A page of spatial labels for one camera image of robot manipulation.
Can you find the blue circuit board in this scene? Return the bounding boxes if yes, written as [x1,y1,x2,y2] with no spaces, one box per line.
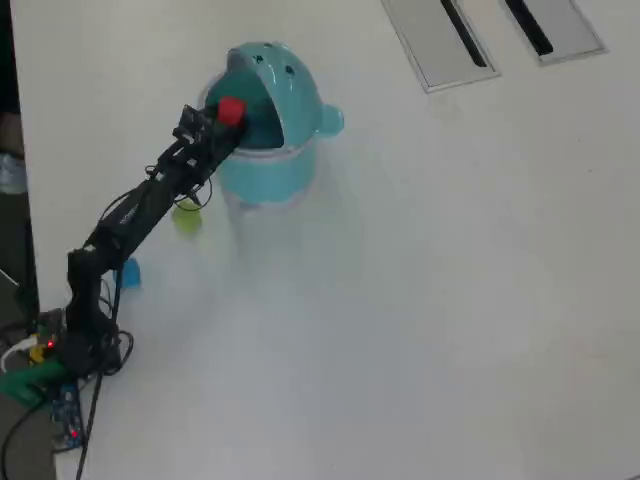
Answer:
[49,382,84,451]

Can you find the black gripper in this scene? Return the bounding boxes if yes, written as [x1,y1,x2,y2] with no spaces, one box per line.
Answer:
[158,99,247,189]

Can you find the red lego block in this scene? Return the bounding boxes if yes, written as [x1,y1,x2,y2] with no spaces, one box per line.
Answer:
[218,97,247,129]

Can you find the silver cable grommet plate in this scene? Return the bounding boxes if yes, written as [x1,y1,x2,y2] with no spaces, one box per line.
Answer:
[499,0,609,67]
[380,0,502,94]

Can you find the green table clamp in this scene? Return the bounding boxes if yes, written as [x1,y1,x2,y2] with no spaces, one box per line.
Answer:
[0,362,64,406]

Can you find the green lego block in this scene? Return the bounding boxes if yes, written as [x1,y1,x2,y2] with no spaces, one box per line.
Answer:
[172,199,204,235]

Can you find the thick black power cable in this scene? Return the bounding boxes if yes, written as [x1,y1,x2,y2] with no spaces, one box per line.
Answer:
[0,372,104,480]

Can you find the teal whale-shaped bin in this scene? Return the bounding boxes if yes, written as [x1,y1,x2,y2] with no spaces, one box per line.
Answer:
[197,42,346,209]

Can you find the black vertical post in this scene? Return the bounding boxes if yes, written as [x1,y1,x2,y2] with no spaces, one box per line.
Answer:
[20,214,40,331]

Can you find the small controller board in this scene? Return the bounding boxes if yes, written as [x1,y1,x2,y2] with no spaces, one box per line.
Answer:
[34,309,69,354]

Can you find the white grey shoe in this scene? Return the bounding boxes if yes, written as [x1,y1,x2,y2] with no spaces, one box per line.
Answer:
[0,152,26,195]

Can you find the blue lego block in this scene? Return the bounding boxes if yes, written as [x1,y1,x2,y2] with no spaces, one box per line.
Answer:
[113,257,143,290]

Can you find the white cable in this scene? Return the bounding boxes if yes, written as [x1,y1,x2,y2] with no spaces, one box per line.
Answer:
[0,335,39,374]

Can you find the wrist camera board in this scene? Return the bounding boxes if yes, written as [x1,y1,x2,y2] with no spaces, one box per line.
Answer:
[172,103,219,144]

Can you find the thin black arm wires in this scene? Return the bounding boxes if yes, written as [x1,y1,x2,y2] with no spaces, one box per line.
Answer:
[94,277,136,377]

